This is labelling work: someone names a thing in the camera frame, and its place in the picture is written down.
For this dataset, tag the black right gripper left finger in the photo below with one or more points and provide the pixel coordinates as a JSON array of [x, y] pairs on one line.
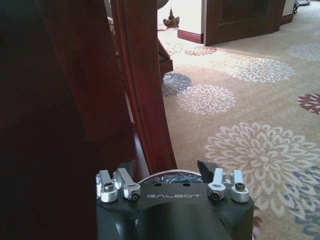
[[117, 185]]

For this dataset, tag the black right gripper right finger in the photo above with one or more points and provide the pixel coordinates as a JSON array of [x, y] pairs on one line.
[[225, 186]]

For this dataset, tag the dark red wooden table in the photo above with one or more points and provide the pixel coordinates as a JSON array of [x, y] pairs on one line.
[[82, 87]]

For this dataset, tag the red wooden baseboard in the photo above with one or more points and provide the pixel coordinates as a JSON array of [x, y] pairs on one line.
[[190, 35]]

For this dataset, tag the dark wooden door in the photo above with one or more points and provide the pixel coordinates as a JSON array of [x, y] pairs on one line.
[[240, 20]]

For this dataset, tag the dark ornate floor ornament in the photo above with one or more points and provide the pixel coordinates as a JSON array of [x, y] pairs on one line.
[[171, 18]]

